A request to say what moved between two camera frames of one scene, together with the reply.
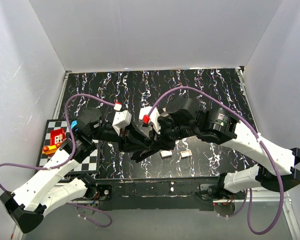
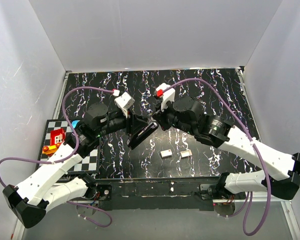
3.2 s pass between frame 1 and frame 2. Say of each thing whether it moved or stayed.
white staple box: stayed
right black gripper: moved
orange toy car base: stayed
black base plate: stayed
